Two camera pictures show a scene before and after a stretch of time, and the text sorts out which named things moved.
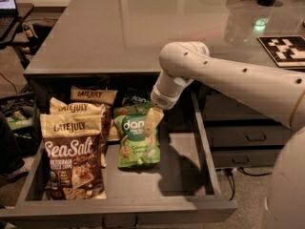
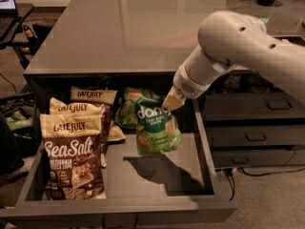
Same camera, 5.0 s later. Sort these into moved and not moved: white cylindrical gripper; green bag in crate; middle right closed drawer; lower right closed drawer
Moved: white cylindrical gripper
Not moved: middle right closed drawer; green bag in crate; lower right closed drawer
